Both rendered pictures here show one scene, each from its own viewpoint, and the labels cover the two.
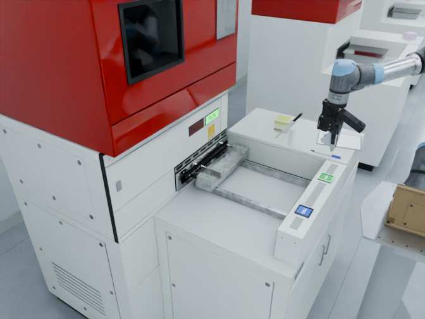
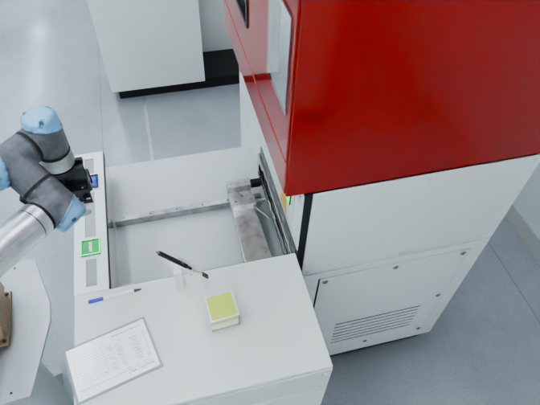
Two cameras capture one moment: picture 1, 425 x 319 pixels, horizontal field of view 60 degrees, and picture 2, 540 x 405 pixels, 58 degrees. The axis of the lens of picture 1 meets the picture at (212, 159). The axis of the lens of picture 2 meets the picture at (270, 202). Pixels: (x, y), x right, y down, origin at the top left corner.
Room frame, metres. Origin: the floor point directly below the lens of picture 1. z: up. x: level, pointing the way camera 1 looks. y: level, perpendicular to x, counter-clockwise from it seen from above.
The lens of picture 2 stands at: (2.20, -0.73, 2.15)
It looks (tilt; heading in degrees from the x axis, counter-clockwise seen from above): 50 degrees down; 132
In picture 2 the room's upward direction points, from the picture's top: 3 degrees clockwise
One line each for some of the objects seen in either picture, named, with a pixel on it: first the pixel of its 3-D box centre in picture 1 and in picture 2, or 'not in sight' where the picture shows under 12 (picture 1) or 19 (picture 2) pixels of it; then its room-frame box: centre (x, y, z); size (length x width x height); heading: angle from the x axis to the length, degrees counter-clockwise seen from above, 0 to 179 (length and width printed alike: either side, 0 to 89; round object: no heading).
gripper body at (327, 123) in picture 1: (332, 115); (69, 181); (1.30, -0.46, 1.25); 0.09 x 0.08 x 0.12; 58
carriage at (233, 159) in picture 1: (223, 168); (248, 226); (1.51, -0.06, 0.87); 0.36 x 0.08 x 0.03; 148
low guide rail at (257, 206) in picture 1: (241, 200); (190, 209); (1.30, -0.13, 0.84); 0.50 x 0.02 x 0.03; 58
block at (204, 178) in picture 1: (205, 179); (238, 185); (1.38, 0.03, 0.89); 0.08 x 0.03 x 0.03; 58
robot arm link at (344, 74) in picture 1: (343, 76); (44, 133); (1.30, -0.47, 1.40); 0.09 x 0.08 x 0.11; 103
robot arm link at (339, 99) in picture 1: (338, 96); (56, 157); (1.30, -0.47, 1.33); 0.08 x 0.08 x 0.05
